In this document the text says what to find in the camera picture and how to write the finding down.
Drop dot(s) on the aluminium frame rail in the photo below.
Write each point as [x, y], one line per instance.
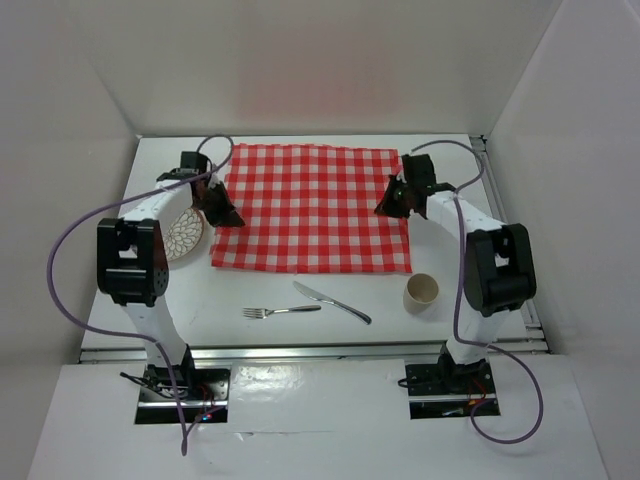
[206, 302]

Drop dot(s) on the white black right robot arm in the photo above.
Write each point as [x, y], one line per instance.
[497, 275]

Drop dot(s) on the silver table knife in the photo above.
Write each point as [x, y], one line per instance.
[318, 296]

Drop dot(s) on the beige paper cup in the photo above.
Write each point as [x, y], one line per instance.
[420, 292]

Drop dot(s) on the floral patterned ceramic plate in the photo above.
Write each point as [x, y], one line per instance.
[184, 234]

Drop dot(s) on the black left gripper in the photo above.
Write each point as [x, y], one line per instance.
[225, 215]

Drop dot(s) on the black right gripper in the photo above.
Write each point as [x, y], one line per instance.
[387, 207]

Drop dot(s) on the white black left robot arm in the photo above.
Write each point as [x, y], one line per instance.
[132, 264]

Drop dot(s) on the red white checkered cloth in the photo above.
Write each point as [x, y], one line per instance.
[309, 209]

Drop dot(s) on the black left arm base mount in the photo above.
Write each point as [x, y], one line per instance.
[203, 393]

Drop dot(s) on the silver fork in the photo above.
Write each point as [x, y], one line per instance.
[264, 313]

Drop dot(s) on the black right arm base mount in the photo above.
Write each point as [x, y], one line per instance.
[445, 390]

